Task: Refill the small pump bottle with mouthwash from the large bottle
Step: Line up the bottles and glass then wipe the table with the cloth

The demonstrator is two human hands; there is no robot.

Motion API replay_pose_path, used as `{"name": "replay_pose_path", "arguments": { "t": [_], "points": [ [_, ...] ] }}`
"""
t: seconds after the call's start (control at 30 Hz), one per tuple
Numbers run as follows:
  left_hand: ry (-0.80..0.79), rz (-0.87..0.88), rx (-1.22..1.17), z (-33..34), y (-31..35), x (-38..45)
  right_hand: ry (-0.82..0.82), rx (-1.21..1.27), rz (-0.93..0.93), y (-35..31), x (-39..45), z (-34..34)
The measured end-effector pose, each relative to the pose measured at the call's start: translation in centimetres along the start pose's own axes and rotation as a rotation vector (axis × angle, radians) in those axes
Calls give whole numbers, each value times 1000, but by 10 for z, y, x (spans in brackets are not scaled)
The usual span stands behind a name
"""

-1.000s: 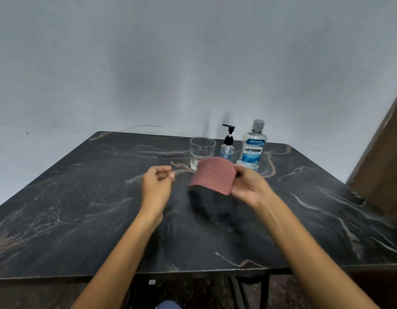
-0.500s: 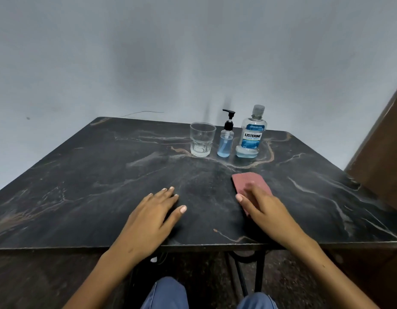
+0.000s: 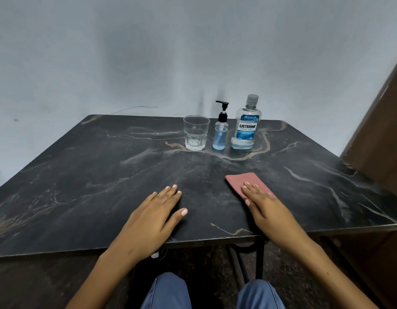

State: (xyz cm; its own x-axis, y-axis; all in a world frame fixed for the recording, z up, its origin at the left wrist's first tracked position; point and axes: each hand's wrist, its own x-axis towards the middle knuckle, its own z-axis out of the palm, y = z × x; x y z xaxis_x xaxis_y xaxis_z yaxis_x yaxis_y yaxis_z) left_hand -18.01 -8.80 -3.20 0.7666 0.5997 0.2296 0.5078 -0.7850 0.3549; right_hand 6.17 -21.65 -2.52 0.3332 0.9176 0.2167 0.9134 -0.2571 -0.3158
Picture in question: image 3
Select brown wooden door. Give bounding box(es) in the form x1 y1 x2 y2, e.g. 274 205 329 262
340 53 397 202

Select person's left leg blue jeans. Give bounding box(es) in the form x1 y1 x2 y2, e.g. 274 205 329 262
140 272 193 309

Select black metal table frame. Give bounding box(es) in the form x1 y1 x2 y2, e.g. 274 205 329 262
227 236 267 284

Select person's right forearm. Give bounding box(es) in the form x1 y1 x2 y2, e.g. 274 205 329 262
288 236 379 309

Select black pump dispenser head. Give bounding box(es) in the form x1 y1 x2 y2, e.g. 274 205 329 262
215 100 230 145

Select large bottle with blue label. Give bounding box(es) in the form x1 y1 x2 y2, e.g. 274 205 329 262
231 105 263 150

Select person's left hand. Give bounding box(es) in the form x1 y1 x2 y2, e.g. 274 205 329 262
106 184 189 265

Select thin grey wire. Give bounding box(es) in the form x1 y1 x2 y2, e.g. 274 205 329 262
111 106 158 115

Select pink cloth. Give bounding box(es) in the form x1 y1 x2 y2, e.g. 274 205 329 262
225 172 277 201

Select person's right leg blue jeans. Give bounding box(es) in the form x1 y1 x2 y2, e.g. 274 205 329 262
236 279 286 309

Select clear drinking glass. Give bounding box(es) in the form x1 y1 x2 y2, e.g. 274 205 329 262
183 115 211 151

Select person's leg blue jeans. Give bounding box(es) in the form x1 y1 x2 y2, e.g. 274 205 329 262
140 272 193 309
236 279 286 309

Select person's right hand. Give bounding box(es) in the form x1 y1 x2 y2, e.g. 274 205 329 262
240 182 311 252

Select small clear bottle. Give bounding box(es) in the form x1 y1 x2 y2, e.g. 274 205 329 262
212 121 229 151

